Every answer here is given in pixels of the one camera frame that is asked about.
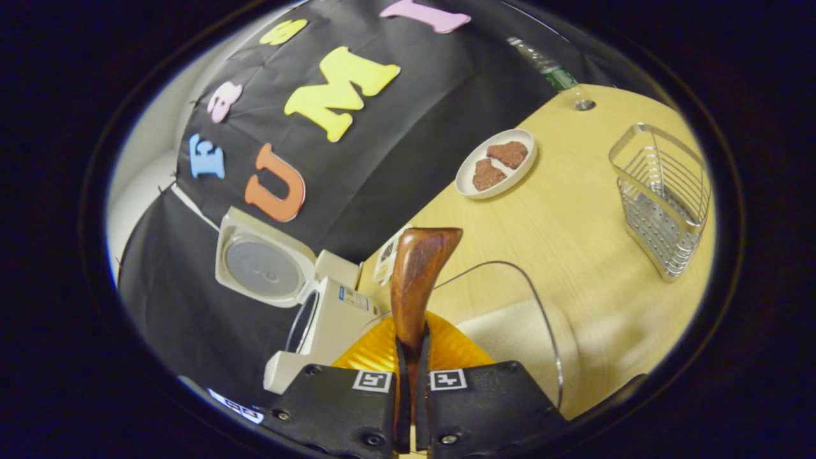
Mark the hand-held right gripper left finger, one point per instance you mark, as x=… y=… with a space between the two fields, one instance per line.
x=338 y=408

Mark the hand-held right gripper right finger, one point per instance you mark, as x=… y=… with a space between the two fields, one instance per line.
x=484 y=408

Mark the white rice cooker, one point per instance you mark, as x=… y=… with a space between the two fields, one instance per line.
x=331 y=322

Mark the brown wooden spoon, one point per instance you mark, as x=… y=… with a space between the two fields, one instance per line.
x=417 y=274

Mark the blue white printed sign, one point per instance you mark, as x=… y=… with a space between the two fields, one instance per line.
x=239 y=408

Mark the small white condiment dish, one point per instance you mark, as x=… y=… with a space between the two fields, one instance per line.
x=385 y=258

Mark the white round plate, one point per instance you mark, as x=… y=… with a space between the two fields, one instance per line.
x=468 y=178

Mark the brown meat piece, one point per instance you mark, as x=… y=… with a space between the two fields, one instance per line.
x=488 y=175
x=508 y=154

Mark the grey round table grommet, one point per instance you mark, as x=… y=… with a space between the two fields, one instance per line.
x=585 y=104

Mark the clear green-label water bottle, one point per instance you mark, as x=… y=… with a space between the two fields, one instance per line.
x=548 y=67

